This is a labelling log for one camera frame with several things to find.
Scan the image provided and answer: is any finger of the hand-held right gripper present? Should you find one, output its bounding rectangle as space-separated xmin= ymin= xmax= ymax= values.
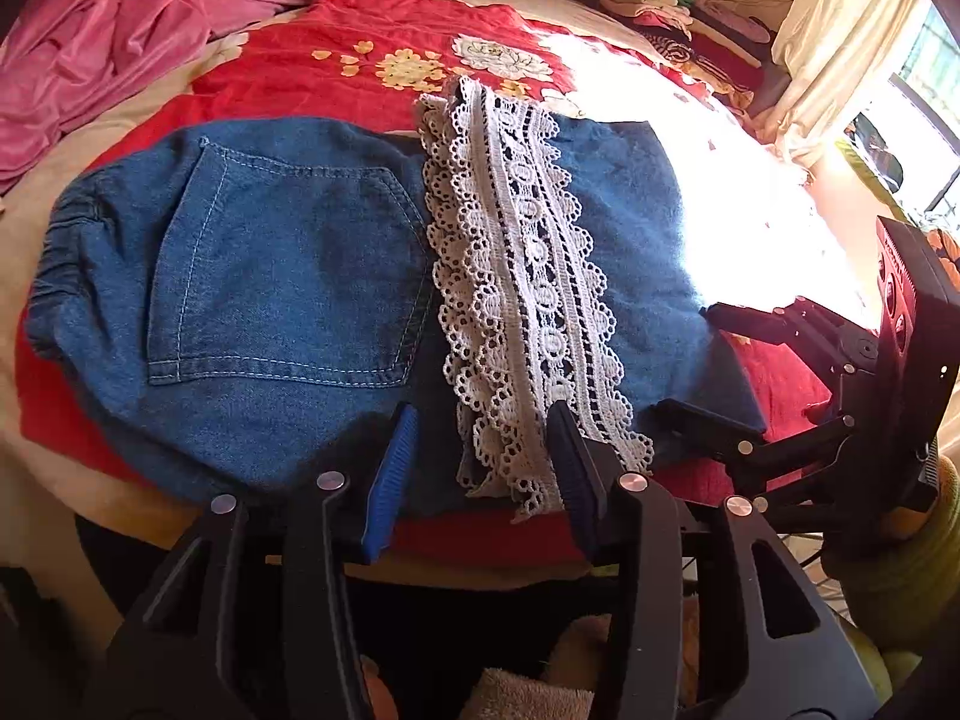
xmin=700 ymin=298 xmax=882 ymax=376
xmin=656 ymin=399 xmax=860 ymax=515

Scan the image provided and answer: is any pink blanket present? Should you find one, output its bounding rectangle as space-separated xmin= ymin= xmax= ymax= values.
xmin=0 ymin=0 xmax=455 ymax=196

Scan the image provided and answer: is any red floral blanket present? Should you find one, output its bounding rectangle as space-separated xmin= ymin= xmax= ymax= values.
xmin=15 ymin=0 xmax=863 ymax=571

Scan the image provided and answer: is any orange cloth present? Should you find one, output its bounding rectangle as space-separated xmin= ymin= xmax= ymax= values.
xmin=926 ymin=229 xmax=960 ymax=278

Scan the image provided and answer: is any window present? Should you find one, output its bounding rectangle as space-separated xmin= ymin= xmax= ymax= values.
xmin=847 ymin=0 xmax=960 ymax=218

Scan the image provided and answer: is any cream curtain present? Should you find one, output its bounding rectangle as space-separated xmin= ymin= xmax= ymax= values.
xmin=750 ymin=0 xmax=931 ymax=166

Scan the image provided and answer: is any beige fuzzy rug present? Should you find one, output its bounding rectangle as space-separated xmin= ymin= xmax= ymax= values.
xmin=457 ymin=615 xmax=612 ymax=720

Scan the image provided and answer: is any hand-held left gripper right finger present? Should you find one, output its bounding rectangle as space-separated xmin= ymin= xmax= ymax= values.
xmin=546 ymin=399 xmax=882 ymax=720

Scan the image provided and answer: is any pile of folded clothes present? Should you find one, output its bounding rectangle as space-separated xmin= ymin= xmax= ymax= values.
xmin=598 ymin=0 xmax=792 ymax=102

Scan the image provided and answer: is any blue denim pants lace trim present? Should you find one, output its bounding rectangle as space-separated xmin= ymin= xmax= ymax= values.
xmin=22 ymin=75 xmax=770 ymax=522

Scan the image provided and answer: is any beige bed sheet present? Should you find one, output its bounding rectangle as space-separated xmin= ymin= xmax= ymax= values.
xmin=0 ymin=0 xmax=676 ymax=578

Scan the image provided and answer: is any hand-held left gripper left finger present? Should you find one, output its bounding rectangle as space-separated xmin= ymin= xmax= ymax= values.
xmin=82 ymin=401 xmax=421 ymax=720

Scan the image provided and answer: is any person's green fleece clothing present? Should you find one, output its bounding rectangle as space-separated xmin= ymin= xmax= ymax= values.
xmin=821 ymin=454 xmax=960 ymax=706

